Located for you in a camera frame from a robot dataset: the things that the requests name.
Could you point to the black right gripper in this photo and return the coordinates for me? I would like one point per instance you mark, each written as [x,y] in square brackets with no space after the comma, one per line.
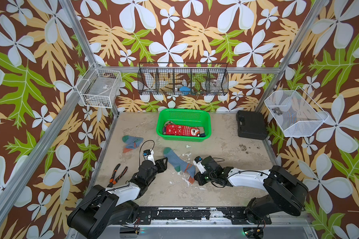
[198,179]

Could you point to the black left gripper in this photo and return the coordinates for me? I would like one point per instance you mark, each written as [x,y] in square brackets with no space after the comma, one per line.
[160,163]

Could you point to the blue green orange sock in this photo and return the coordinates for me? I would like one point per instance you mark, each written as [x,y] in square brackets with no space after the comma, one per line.
[131,143]
[179,164]

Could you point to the red christmas sock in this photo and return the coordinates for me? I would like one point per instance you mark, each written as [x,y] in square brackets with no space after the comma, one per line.
[181,130]

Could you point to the cream purple striped sock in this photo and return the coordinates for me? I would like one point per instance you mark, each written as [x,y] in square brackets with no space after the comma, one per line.
[201,132]

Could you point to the brown argyle sock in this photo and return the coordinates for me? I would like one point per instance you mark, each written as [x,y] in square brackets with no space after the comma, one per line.
[168,123]

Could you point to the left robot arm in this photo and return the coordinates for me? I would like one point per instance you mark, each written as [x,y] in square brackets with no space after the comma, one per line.
[102,207]

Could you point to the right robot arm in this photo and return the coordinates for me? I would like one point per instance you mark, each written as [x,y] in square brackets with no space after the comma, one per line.
[285,193]

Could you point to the green plastic basket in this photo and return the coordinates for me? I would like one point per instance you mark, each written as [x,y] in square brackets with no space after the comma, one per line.
[192,118]

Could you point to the orange black pliers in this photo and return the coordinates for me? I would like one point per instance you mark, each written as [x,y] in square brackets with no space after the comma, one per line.
[115,177]

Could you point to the black plastic tool case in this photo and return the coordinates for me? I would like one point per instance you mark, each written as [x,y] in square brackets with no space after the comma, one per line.
[251,125]

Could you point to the white mesh basket right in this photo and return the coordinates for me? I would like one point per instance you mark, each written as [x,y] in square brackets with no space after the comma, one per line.
[296,112]

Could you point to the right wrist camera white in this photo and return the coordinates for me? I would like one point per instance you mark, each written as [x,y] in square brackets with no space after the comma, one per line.
[198,163]

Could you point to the black wire shelf basket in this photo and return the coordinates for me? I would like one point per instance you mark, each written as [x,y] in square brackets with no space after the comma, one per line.
[182,79]

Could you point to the white wire basket left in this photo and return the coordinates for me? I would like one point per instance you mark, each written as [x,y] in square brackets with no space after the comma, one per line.
[99,86]

